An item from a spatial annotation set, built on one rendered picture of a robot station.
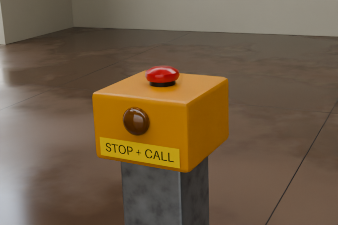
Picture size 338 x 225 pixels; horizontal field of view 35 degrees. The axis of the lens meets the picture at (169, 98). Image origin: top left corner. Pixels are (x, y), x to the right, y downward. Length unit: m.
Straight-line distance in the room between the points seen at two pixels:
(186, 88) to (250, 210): 2.09
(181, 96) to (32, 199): 2.37
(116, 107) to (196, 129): 0.09
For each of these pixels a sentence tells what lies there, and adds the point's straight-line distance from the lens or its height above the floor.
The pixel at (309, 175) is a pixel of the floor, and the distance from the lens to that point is 3.07.
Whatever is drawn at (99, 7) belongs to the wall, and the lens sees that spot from 8.61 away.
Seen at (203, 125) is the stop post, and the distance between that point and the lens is 0.59.
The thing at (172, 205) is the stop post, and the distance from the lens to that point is 0.63.
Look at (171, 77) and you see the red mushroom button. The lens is 0.61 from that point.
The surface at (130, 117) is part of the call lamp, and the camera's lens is 0.57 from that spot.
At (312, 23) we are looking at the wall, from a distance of 7.43.
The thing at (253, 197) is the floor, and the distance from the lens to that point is 2.79.
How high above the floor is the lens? 1.24
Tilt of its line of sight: 16 degrees down
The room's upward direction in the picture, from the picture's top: 2 degrees counter-clockwise
